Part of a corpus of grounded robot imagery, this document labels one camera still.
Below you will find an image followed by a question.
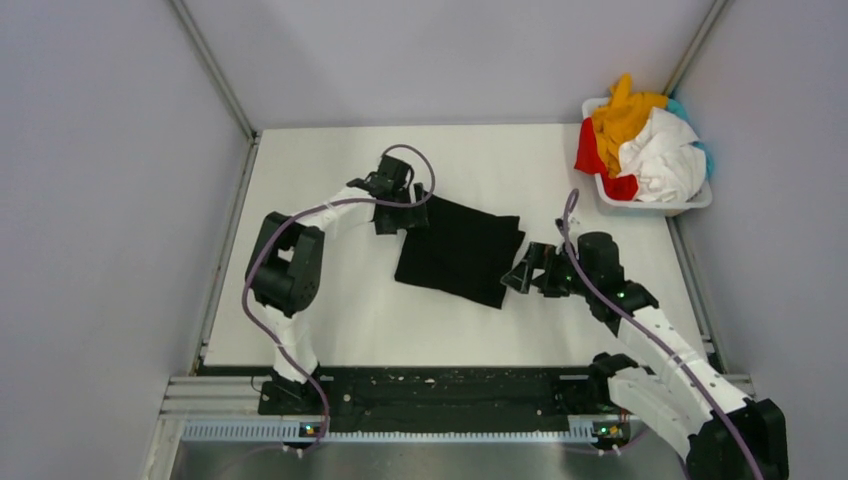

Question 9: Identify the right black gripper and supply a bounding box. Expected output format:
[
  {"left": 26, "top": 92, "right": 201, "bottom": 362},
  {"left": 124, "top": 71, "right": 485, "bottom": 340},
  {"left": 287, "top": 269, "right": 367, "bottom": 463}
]
[{"left": 502, "top": 241, "right": 596, "bottom": 298}]

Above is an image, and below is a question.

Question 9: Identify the black t-shirt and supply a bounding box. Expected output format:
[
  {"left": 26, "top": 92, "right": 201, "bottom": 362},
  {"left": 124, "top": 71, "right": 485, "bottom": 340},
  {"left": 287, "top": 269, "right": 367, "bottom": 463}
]
[{"left": 394, "top": 196, "right": 525, "bottom": 310}]

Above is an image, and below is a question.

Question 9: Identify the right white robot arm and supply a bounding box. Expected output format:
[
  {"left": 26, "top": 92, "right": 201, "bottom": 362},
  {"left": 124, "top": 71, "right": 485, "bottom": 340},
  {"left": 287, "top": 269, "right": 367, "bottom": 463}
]
[{"left": 501, "top": 232, "right": 789, "bottom": 479}]

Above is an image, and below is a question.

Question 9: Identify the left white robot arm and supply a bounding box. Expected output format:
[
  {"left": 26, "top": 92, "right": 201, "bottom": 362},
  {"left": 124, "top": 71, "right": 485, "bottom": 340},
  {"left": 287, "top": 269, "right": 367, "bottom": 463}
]
[{"left": 241, "top": 172, "right": 432, "bottom": 414}]

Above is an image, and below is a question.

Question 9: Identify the red t-shirt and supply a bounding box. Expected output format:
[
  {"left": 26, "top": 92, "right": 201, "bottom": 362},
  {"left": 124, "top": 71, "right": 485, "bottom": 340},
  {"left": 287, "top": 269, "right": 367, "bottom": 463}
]
[{"left": 574, "top": 118, "right": 639, "bottom": 201}]

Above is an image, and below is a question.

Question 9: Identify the white laundry basket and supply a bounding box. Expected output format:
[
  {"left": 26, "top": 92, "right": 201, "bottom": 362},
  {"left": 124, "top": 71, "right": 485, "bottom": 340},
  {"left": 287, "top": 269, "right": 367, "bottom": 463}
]
[{"left": 581, "top": 95, "right": 714, "bottom": 219}]

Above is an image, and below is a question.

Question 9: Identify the white t-shirt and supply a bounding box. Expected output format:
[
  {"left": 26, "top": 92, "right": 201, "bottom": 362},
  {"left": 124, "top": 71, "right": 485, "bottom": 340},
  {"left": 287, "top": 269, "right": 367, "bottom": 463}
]
[{"left": 619, "top": 108, "right": 707, "bottom": 203}]

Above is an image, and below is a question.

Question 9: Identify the teal t-shirt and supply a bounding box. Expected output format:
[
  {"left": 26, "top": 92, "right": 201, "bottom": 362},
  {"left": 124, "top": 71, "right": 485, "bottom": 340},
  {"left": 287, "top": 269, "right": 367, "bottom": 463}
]
[{"left": 665, "top": 97, "right": 717, "bottom": 180}]

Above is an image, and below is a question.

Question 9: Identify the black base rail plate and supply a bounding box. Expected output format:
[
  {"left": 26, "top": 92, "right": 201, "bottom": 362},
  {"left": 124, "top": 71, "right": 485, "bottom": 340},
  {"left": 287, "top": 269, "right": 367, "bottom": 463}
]
[{"left": 258, "top": 366, "right": 634, "bottom": 437}]

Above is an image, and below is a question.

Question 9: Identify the left aluminium frame post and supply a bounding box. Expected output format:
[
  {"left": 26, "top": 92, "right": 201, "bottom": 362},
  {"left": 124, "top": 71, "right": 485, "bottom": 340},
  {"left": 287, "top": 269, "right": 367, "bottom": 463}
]
[{"left": 166, "top": 0, "right": 258, "bottom": 144}]

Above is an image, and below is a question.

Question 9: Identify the aluminium frame post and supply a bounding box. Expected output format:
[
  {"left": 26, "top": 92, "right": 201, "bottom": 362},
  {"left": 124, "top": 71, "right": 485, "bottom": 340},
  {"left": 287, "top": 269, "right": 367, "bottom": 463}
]
[
  {"left": 166, "top": 0, "right": 258, "bottom": 144},
  {"left": 663, "top": 0, "right": 732, "bottom": 97}
]

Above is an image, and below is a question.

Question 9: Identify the right aluminium frame post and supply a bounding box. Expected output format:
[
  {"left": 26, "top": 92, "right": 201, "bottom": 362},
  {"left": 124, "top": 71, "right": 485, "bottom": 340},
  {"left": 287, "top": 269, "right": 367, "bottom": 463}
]
[{"left": 663, "top": 0, "right": 732, "bottom": 97}]

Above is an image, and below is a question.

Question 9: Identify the white slotted cable duct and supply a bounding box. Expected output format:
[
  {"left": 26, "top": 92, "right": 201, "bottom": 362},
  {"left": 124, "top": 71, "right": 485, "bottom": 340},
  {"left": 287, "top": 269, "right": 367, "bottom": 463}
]
[{"left": 182, "top": 419, "right": 624, "bottom": 444}]

